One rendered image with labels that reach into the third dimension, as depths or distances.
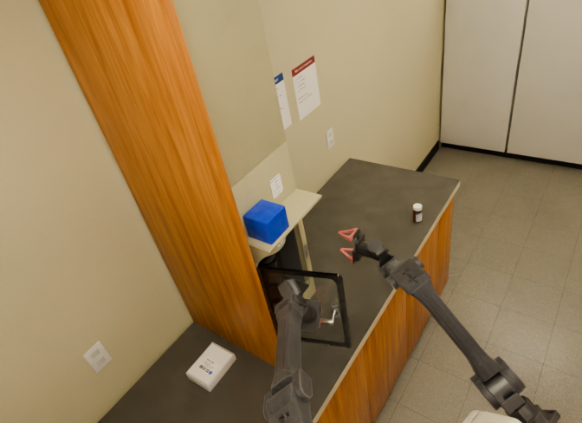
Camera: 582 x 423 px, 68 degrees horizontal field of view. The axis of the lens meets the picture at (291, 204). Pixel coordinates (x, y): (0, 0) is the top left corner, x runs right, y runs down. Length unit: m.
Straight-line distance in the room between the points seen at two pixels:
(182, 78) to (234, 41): 0.28
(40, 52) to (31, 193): 0.40
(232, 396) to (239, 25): 1.28
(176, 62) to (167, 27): 0.08
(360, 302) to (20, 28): 1.52
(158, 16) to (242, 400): 1.31
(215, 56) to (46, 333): 1.03
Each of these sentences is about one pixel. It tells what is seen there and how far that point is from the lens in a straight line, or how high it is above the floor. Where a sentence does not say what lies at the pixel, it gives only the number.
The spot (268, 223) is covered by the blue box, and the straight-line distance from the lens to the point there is 1.33.
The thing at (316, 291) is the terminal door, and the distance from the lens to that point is 1.50.
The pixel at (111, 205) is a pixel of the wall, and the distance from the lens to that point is 1.60.
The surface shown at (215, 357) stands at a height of 0.98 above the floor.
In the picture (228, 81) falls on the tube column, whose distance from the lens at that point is 1.26.
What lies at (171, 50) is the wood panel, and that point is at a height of 2.17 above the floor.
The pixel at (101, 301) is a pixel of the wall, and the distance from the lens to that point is 1.72.
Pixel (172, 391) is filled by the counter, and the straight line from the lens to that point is 1.87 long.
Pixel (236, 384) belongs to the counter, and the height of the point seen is 0.94.
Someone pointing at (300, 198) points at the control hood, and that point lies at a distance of 1.55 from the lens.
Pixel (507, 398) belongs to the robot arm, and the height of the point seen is 1.24.
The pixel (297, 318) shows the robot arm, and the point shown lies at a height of 1.45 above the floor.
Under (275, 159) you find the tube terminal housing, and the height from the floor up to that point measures 1.68.
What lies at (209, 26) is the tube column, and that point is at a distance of 1.21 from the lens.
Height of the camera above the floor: 2.42
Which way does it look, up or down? 36 degrees down
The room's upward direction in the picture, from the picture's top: 12 degrees counter-clockwise
